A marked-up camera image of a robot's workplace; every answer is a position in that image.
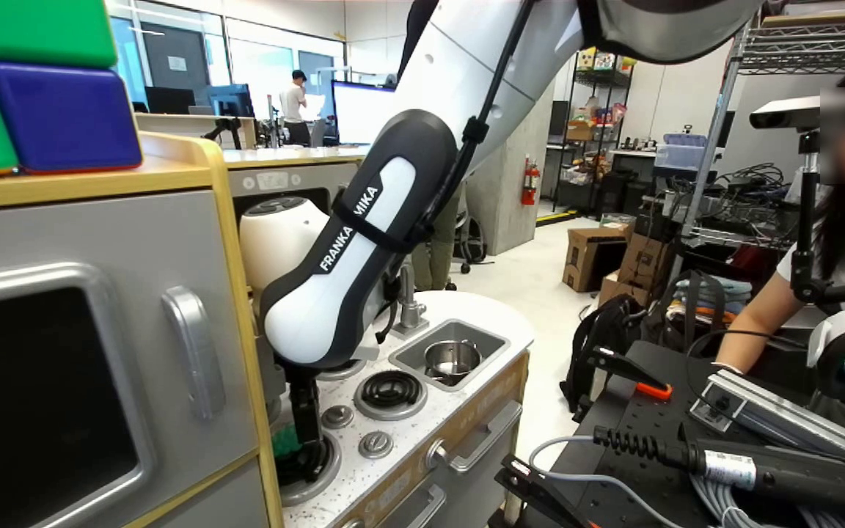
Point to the gray toy sink basin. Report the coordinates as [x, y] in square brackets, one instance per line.
[412, 353]

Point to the brown cardboard box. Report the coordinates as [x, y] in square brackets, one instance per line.
[647, 262]
[621, 290]

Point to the gray cabinet door with window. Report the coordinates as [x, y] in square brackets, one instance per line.
[81, 252]

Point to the blue storage bin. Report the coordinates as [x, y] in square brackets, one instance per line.
[66, 117]

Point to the gray toy faucet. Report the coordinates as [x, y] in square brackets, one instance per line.
[408, 309]

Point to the distant person in white shirt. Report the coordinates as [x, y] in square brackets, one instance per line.
[295, 107]

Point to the gray camera on stand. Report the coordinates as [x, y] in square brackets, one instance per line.
[781, 108]

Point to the black metal shelf rack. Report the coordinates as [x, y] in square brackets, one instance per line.
[593, 128]

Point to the gray stove knob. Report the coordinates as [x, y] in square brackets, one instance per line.
[336, 418]
[376, 443]

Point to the white lit monitor screen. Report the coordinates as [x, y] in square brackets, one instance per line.
[358, 114]

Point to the aluminium extrusion bar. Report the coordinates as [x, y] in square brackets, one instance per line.
[784, 415]

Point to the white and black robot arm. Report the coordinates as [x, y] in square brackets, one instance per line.
[383, 194]

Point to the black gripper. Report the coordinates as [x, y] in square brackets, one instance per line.
[307, 399]

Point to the wooden toy kitchen set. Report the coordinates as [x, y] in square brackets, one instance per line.
[418, 430]

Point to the blue plastic crate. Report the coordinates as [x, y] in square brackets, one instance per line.
[684, 154]

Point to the small metal pot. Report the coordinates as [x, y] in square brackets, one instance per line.
[451, 358]

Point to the black clamp with orange tip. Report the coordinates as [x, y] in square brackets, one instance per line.
[628, 372]

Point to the dark computer monitor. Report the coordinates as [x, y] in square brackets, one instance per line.
[231, 101]

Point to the black coil toy burner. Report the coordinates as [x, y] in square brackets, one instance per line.
[324, 485]
[390, 390]

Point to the operator forearm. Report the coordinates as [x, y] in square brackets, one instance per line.
[754, 324]

